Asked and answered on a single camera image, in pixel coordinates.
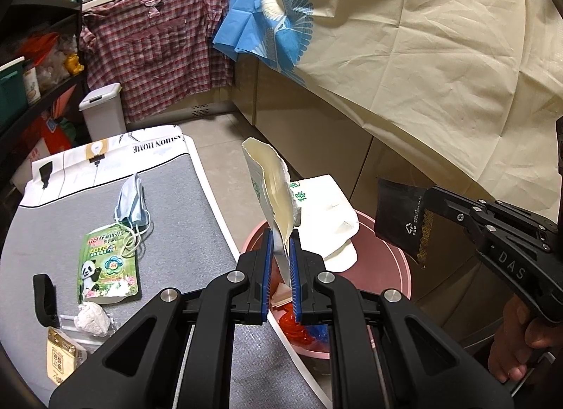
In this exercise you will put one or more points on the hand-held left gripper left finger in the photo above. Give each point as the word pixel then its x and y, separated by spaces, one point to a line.
pixel 265 277

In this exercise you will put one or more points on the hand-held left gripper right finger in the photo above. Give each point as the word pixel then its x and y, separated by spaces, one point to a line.
pixel 294 286

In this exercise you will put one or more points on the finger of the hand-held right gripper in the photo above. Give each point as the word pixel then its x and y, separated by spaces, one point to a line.
pixel 448 202

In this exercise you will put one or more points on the beige paper strip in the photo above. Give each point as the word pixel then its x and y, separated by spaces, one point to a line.
pixel 279 299

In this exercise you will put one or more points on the red plastic bag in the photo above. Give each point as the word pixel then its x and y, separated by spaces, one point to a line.
pixel 303 330

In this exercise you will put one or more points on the black packet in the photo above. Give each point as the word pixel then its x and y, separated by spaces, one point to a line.
pixel 398 215

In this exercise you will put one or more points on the blue plastic bag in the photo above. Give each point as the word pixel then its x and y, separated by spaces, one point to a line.
pixel 319 333

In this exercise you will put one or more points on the white paper bag green print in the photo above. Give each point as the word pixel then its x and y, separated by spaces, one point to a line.
pixel 330 215

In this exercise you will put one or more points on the cream paper bag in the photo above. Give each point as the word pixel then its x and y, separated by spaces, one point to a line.
pixel 275 198

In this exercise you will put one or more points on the pink plastic bucket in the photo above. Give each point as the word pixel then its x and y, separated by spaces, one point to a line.
pixel 382 286

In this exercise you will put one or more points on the blue face mask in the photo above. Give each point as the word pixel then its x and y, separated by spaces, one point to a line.
pixel 132 206

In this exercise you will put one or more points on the green panda pouch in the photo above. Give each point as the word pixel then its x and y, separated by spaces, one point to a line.
pixel 105 264

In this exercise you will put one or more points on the white tissue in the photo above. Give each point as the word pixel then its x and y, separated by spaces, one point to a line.
pixel 92 319

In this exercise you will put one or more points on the clear plastic wrapper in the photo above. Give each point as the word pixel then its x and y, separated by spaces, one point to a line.
pixel 99 341

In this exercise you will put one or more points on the beige tissue pack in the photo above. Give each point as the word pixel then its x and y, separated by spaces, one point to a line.
pixel 64 356

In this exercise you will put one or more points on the black curved plastic piece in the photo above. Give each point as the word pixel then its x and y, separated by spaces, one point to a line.
pixel 44 299

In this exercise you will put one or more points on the person's right hand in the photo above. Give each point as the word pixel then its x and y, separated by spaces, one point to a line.
pixel 510 338

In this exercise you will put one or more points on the beige kitchen cabinets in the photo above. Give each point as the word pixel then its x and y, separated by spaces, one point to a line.
pixel 343 136

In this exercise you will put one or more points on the cream and blue printed cloth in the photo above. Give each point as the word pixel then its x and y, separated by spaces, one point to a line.
pixel 418 61

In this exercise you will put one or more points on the white printed tablecloth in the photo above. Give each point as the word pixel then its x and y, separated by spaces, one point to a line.
pixel 114 149

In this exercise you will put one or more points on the white lidded bin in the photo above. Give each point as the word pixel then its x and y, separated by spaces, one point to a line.
pixel 103 114

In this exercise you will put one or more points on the plaid shirt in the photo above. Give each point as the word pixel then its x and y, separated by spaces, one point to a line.
pixel 154 53

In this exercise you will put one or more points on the red printed bag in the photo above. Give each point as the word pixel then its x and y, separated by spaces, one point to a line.
pixel 48 130

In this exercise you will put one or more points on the black metal shelf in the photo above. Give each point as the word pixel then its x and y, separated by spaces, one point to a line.
pixel 52 88

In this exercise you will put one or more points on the yellow toy figure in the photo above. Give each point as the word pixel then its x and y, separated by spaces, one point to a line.
pixel 74 65

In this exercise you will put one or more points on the white jar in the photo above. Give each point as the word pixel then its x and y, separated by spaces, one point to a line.
pixel 31 88

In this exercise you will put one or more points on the green storage box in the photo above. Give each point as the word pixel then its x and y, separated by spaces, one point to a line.
pixel 11 88

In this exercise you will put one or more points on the red bag on shelf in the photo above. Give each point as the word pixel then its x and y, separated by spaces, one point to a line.
pixel 39 44

